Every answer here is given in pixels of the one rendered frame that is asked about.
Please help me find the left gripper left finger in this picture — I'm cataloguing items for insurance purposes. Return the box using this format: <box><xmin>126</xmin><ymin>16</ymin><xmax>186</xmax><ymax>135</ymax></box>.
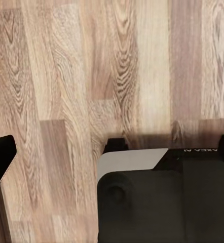
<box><xmin>0</xmin><ymin>135</ymin><xmax>17</xmax><ymax>180</ymax></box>

